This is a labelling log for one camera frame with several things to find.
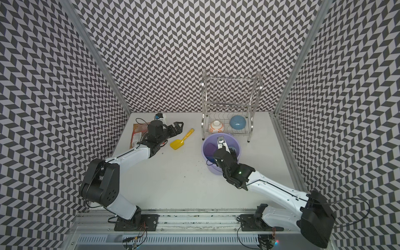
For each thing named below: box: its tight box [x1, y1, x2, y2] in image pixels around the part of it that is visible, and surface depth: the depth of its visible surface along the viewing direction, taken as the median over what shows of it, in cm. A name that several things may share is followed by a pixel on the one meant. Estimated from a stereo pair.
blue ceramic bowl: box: [229, 115, 247, 130], surface depth 105 cm
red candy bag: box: [129, 122, 149, 149], surface depth 104 cm
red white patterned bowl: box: [209, 119, 225, 133], surface depth 101 cm
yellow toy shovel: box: [169, 128, 195, 150], surface depth 104 cm
